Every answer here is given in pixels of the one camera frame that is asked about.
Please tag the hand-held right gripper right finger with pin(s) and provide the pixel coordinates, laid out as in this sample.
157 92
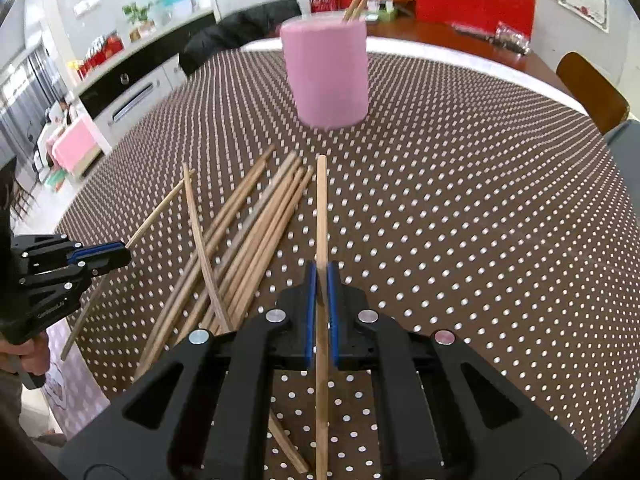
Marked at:
334 320

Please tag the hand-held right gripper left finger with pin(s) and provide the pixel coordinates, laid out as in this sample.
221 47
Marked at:
311 310

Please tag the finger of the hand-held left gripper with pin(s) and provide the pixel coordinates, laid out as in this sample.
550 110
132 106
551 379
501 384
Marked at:
110 262
100 249

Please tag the thin curved wooden chopstick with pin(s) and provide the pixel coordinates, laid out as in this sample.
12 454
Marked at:
150 220

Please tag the pile of wooden chopsticks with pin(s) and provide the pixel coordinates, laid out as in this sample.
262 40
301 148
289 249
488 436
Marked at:
260 230

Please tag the pink cup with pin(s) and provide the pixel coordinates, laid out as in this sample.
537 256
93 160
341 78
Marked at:
325 75

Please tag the person's left hand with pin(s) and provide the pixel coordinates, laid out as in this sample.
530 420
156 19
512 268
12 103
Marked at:
34 360

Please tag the pink box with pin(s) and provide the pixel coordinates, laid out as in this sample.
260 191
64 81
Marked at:
70 147

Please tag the white cabinet with black top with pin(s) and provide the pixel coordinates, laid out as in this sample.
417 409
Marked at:
140 100

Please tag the row of red boxes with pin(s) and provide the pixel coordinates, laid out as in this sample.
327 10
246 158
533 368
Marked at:
102 52

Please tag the green potted plant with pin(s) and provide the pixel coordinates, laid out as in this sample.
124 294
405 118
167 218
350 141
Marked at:
136 12

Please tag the black jacket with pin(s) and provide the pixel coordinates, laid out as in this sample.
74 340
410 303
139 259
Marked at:
235 30

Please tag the brown wooden table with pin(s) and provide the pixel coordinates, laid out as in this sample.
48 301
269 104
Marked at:
450 42

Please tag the green box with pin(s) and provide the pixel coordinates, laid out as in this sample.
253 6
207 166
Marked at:
382 12

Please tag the black flat packet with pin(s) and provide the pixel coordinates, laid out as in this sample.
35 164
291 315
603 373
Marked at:
472 31

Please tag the clear dark snack packet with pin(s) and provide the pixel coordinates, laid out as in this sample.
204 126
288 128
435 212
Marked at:
511 37

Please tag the brown wooden chair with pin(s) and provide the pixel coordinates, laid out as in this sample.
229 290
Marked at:
590 90

